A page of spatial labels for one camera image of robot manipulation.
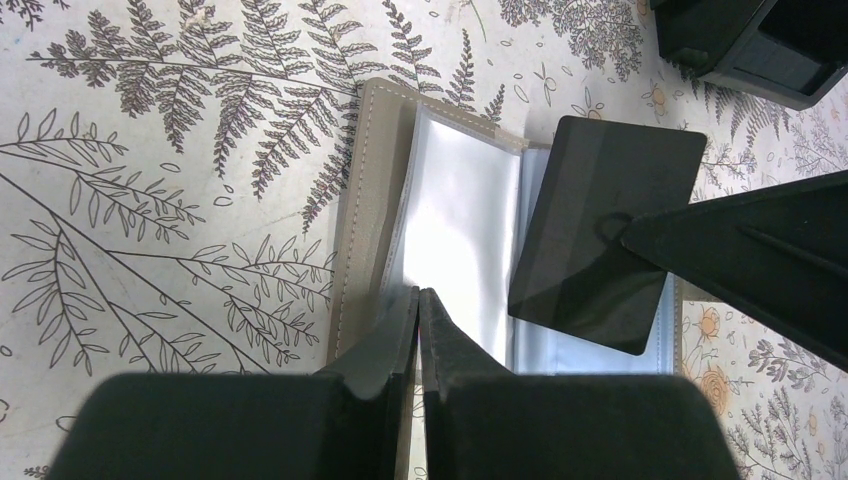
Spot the grey leather card holder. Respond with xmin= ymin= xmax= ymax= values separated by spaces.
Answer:
xmin=326 ymin=78 xmax=677 ymax=375

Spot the floral patterned table mat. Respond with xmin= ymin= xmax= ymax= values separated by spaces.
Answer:
xmin=1 ymin=1 xmax=847 ymax=479

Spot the black card tray box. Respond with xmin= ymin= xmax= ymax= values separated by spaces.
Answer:
xmin=650 ymin=0 xmax=847 ymax=111

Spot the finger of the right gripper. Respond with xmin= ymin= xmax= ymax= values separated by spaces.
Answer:
xmin=621 ymin=171 xmax=847 ymax=369

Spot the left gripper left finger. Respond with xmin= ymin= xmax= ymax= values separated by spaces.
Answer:
xmin=49 ymin=287 xmax=420 ymax=479

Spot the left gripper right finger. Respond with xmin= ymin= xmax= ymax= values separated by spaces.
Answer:
xmin=419 ymin=288 xmax=739 ymax=479

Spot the black credit card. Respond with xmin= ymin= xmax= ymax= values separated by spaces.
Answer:
xmin=508 ymin=116 xmax=708 ymax=355

